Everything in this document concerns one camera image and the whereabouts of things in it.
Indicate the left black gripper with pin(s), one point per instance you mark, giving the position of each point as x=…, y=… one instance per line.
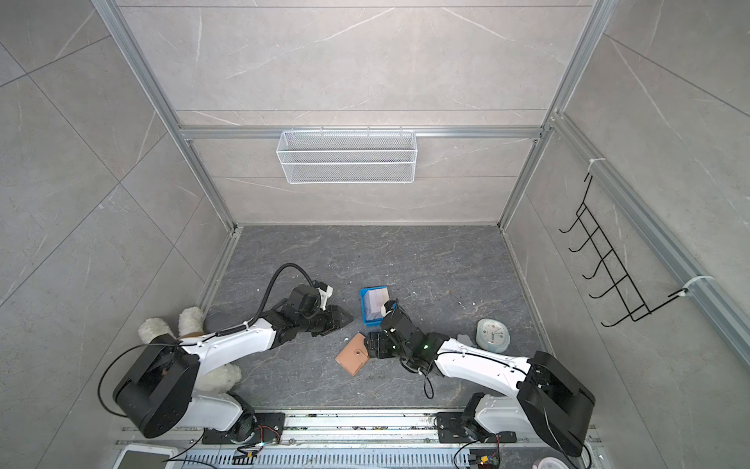
x=338, y=319

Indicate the white tablet device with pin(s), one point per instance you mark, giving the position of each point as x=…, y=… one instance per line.
x=140, y=456

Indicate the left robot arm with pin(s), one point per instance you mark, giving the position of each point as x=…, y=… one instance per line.
x=160, y=391

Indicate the stack of white cards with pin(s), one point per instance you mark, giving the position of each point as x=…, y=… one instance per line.
x=374, y=299

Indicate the white round alarm clock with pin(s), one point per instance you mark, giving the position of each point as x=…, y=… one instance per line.
x=493, y=336

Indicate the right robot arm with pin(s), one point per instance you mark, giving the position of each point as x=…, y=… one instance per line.
x=523, y=396

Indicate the blue plastic card tray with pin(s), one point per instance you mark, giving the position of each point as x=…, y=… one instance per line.
x=365, y=321

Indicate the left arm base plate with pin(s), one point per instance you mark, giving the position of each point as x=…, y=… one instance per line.
x=266, y=427

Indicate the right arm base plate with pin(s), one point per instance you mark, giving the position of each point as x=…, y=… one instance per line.
x=457, y=428

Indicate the black wire hook rack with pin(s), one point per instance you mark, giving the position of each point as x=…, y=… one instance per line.
x=610, y=265

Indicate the tan leather card holder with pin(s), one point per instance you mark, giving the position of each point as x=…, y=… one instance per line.
x=354, y=356

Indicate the white wire mesh basket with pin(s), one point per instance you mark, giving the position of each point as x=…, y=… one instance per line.
x=348, y=156

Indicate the white teddy bear brown shirt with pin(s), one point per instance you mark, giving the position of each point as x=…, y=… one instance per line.
x=191, y=324

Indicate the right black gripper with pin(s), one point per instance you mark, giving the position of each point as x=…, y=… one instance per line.
x=379, y=340

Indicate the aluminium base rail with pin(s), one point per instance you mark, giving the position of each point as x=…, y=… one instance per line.
x=370, y=427

